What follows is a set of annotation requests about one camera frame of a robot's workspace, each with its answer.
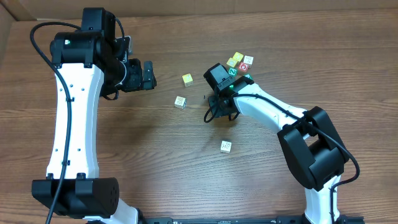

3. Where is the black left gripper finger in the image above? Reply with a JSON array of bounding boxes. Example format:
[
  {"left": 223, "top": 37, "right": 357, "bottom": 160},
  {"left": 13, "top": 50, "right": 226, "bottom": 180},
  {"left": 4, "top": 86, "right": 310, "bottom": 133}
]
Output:
[
  {"left": 142, "top": 75, "right": 157, "bottom": 90},
  {"left": 142, "top": 61, "right": 154, "bottom": 77}
]

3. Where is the wooden block with E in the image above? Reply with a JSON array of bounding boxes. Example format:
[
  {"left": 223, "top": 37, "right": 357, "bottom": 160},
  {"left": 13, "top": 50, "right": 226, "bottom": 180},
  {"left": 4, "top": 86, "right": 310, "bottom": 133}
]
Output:
[{"left": 174, "top": 96, "right": 187, "bottom": 109}]

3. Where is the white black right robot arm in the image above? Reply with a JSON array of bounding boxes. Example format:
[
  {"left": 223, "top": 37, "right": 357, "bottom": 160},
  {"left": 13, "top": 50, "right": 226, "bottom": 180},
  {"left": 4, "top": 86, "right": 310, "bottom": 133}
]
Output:
[{"left": 203, "top": 63, "right": 349, "bottom": 223}]

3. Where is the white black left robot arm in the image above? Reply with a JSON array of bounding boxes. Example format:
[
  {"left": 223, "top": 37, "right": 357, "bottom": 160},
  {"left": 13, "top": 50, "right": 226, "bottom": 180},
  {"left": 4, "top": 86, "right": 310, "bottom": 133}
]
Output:
[{"left": 32, "top": 7, "right": 157, "bottom": 223}]

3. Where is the green Z wooden block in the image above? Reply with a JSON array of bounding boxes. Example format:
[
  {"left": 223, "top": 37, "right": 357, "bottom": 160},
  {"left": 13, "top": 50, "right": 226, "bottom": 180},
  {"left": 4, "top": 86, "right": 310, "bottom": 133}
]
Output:
[{"left": 228, "top": 68, "right": 238, "bottom": 77}]

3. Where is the yellow top wooden block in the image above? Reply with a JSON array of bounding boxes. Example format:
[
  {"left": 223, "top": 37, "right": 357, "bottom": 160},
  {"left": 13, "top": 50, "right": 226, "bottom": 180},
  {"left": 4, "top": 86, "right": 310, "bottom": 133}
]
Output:
[{"left": 182, "top": 73, "right": 193, "bottom": 87}]

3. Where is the red top wooden block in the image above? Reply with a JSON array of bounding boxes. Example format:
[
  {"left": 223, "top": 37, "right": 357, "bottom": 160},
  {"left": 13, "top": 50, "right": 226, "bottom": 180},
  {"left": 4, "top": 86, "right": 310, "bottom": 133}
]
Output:
[{"left": 238, "top": 62, "right": 249, "bottom": 73}]

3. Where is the pale yellow block front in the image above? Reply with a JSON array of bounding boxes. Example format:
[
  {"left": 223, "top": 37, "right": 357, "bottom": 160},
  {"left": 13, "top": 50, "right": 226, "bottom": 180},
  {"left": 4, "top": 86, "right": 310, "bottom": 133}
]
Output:
[{"left": 226, "top": 58, "right": 238, "bottom": 68}]

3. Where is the yellow block at back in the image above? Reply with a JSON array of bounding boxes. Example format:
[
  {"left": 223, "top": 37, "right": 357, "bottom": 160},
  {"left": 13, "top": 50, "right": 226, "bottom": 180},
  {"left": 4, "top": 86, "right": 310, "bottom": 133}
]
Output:
[{"left": 233, "top": 52, "right": 244, "bottom": 63}]

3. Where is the white top wooden block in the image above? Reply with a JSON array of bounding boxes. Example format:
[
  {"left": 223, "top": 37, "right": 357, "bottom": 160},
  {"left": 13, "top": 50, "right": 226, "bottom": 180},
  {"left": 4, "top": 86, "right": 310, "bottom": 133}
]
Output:
[{"left": 243, "top": 55, "right": 254, "bottom": 68}]

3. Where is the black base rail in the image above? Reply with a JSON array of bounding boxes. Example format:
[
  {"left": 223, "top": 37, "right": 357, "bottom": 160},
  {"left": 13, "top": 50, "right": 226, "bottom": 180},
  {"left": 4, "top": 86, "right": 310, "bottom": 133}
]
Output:
[{"left": 139, "top": 215, "right": 309, "bottom": 224}]

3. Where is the cardboard back wall panel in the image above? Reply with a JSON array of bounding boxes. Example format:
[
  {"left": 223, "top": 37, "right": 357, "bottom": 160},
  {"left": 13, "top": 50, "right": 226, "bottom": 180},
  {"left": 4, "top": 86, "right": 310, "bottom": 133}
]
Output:
[{"left": 1, "top": 0, "right": 397, "bottom": 21}]

